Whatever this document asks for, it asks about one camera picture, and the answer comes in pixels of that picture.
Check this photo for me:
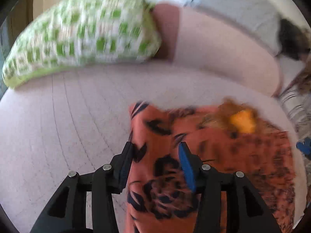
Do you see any orange black floral garment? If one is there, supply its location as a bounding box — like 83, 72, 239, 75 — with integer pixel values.
124, 102, 295, 232

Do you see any striped grey white cloth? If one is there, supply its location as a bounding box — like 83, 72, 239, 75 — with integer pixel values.
278, 84, 311, 161

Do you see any pink quilted bed sheet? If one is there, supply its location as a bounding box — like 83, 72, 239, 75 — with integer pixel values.
1, 62, 297, 232

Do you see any dark furry blanket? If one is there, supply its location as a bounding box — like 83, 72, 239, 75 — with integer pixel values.
278, 18, 310, 61

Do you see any grey pillow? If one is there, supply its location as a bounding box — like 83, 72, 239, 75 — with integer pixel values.
186, 0, 280, 54

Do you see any pink bolster cushion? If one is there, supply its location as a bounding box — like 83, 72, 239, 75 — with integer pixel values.
151, 2, 283, 97

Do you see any green white patterned pillow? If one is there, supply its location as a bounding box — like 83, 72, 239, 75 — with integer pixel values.
2, 0, 161, 89

